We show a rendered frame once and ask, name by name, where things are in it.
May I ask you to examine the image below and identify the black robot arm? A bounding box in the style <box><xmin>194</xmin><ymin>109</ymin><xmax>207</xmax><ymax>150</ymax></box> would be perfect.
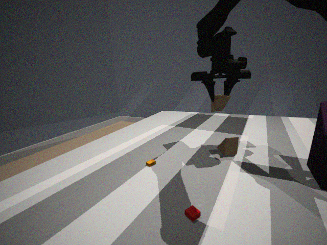
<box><xmin>197</xmin><ymin>0</ymin><xmax>327</xmax><ymax>74</ymax></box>

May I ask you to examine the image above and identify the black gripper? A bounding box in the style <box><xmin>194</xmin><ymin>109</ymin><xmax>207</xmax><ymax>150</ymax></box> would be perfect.
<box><xmin>191</xmin><ymin>52</ymin><xmax>251</xmax><ymax>102</ymax></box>

